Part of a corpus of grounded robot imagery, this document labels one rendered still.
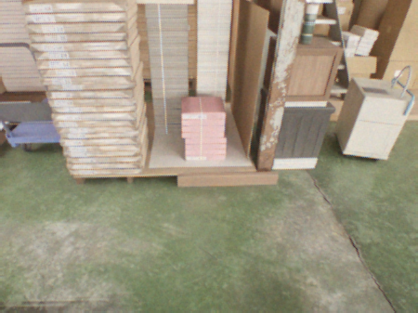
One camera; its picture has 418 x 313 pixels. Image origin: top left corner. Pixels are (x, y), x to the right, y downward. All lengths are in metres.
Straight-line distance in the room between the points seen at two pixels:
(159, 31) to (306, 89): 1.00
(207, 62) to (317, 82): 0.73
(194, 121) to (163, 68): 0.47
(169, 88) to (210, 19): 0.55
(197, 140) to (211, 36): 0.70
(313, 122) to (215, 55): 0.80
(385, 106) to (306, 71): 0.70
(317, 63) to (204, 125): 0.76
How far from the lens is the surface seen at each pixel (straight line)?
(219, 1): 1.87
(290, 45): 1.55
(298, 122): 1.86
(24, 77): 3.39
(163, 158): 1.91
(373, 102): 2.16
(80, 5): 1.45
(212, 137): 1.78
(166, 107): 2.06
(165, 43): 1.90
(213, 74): 1.97
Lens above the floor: 1.24
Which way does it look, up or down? 35 degrees down
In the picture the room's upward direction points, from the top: 1 degrees clockwise
